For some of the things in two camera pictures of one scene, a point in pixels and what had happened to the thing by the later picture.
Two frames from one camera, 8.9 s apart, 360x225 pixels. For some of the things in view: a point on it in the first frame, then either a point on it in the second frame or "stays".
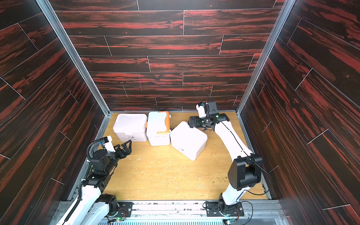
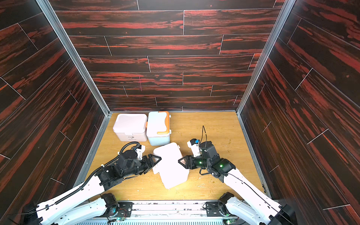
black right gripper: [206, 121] to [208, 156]
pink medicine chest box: [131, 126] stays
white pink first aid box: [188, 141] to [173, 173]
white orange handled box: [158, 129] stays
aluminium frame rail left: [46, 5] stays
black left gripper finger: [117, 148] to [158, 161]
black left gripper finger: [126, 148] to [153, 160]
